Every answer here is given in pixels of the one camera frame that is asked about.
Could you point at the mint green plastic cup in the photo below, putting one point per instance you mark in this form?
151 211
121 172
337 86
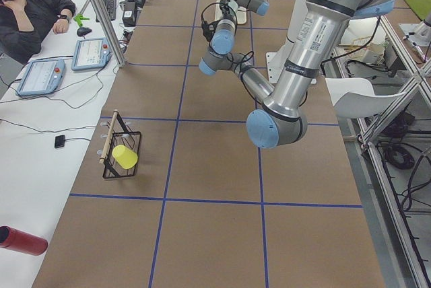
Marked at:
231 7

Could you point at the cream rectangular tray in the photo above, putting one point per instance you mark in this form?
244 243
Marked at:
241 13

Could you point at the yellow plastic cup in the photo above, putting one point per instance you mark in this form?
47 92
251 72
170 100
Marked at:
124 156

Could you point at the black power adapter box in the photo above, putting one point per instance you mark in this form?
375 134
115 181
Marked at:
129 17

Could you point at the black keyboard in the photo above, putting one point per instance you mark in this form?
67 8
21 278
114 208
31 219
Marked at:
111 7

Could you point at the far blue teach pendant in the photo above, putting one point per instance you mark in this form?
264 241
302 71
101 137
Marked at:
90 54

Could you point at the blue teach pendant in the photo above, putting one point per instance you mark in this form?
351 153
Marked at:
90 54
41 78

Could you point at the black computer mouse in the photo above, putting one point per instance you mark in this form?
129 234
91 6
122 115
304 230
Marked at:
82 31

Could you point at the white plastic chair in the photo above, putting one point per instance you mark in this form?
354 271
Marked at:
355 97

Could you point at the brown paper table mat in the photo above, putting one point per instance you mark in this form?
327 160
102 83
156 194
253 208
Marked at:
206 208

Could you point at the near blue teach pendant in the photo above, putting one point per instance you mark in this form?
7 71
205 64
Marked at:
41 78

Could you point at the seated person in black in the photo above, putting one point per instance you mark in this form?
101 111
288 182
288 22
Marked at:
26 23

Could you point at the small black puck device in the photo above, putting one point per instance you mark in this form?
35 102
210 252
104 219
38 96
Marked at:
59 141

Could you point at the red bottle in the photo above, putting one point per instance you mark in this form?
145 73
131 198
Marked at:
20 241

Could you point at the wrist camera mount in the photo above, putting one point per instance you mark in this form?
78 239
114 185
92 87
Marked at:
208 29

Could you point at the aluminium frame post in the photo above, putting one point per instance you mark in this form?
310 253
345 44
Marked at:
109 32

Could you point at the black wire cup rack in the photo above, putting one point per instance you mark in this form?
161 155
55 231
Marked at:
132 140

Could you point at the wooden dowel rack handle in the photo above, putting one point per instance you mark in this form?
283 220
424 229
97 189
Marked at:
105 150

